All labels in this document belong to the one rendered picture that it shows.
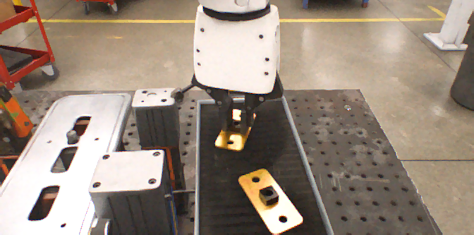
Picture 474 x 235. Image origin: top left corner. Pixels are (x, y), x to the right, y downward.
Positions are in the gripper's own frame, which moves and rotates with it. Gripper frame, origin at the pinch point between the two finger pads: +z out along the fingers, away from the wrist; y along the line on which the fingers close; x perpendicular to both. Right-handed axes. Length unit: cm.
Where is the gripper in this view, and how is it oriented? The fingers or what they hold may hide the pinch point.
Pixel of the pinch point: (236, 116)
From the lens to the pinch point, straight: 46.3
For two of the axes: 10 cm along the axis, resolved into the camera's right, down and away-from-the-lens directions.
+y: -9.6, -1.5, 2.2
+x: -2.7, 5.5, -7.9
